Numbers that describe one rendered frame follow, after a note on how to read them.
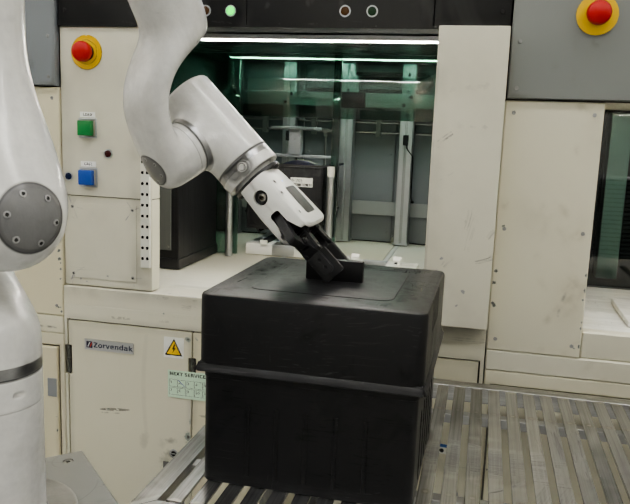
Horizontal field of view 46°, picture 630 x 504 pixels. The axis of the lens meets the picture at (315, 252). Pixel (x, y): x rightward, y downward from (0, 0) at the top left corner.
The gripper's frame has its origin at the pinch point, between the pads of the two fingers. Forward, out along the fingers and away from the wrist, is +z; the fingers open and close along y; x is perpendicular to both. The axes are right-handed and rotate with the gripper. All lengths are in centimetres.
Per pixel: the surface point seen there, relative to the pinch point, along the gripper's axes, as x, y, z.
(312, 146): 16, 128, -33
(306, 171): 15, 90, -24
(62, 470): 41.9, -17.0, -2.6
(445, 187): -15.2, 34.2, 3.1
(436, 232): -8.7, 34.2, 8.1
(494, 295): -8.2, 39.3, 24.1
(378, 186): 9, 129, -10
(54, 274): 59, 38, -38
